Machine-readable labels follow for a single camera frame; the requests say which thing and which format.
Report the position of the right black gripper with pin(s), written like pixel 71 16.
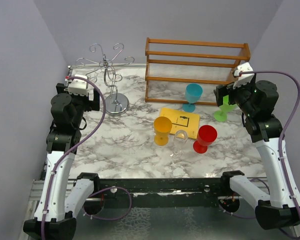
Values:
pixel 222 90

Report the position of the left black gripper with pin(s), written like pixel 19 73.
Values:
pixel 91 104

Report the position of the green plastic wine glass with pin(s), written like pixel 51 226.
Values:
pixel 221 114

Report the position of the blue plastic wine glass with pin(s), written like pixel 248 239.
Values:
pixel 193 93

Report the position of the orange plastic wine glass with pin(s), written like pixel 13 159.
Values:
pixel 162 128

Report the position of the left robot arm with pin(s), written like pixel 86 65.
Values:
pixel 56 215

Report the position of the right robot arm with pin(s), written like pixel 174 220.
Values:
pixel 281 207

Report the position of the chrome wine glass rack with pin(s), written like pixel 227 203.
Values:
pixel 116 103

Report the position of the clear small glass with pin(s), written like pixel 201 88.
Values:
pixel 231 143

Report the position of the red plastic wine glass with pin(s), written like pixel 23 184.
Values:
pixel 207 134

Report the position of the wooden shelf rack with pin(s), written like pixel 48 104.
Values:
pixel 181 71

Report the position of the yellow book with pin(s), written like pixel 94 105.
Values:
pixel 186 121

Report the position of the clear champagne flute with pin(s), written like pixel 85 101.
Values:
pixel 179 140

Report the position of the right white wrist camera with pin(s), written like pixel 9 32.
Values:
pixel 243 74

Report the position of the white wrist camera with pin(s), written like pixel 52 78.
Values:
pixel 243 74
pixel 77 84

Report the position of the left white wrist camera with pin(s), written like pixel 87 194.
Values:
pixel 77 84

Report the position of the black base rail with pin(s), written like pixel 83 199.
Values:
pixel 119 193

